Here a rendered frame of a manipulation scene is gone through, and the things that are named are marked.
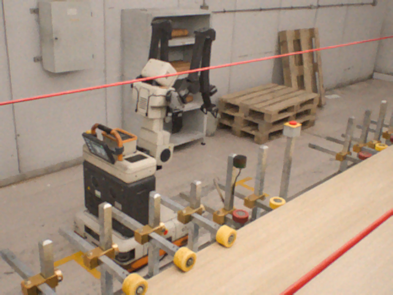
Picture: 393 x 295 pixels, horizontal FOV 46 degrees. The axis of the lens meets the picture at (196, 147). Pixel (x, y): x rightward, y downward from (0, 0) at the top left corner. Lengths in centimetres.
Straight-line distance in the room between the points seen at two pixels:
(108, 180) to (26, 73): 167
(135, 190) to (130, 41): 218
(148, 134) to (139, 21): 168
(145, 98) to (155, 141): 31
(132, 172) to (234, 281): 133
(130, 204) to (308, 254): 138
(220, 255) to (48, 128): 305
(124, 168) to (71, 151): 201
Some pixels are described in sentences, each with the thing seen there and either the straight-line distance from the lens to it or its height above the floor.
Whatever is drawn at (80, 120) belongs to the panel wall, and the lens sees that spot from 488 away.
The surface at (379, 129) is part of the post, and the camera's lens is 378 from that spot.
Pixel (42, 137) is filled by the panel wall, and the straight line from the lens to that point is 471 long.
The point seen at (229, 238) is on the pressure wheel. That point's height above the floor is 94.
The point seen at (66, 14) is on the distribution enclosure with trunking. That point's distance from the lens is 433.
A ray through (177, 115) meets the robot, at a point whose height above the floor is 102.
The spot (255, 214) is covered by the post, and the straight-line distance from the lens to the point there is 261.
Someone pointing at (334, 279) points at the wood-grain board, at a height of 90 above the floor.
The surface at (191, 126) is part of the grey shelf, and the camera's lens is 568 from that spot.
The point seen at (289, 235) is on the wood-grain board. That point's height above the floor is 90.
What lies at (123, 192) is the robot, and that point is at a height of 62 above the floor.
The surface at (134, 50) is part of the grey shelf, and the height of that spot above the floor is 117.
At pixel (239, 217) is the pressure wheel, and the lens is 226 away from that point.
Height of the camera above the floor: 203
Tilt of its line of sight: 22 degrees down
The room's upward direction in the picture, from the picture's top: 3 degrees clockwise
